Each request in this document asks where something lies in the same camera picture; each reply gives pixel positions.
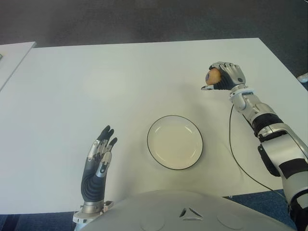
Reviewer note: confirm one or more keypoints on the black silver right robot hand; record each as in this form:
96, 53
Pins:
234, 75

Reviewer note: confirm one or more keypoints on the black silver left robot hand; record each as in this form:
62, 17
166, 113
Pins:
92, 185

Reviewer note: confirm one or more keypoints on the red yellow apple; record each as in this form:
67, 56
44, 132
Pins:
214, 77

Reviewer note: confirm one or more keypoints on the white plate with black rim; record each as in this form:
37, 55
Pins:
175, 143

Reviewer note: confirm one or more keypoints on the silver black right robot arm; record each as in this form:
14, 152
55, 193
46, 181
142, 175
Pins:
288, 154

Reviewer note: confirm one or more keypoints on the white sneaker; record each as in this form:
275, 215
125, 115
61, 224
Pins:
303, 78

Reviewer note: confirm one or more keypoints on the grey robot torso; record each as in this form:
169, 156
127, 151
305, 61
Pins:
168, 209

